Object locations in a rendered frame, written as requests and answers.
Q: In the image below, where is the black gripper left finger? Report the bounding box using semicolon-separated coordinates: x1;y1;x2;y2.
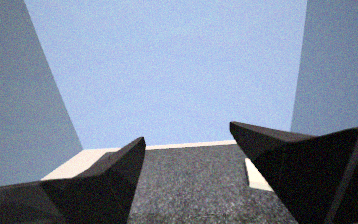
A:
0;136;146;224

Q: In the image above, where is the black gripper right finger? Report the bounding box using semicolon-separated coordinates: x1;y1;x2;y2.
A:
230;121;358;224

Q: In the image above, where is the beige flat rectangular block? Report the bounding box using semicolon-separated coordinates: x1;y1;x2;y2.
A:
245;158;274;192

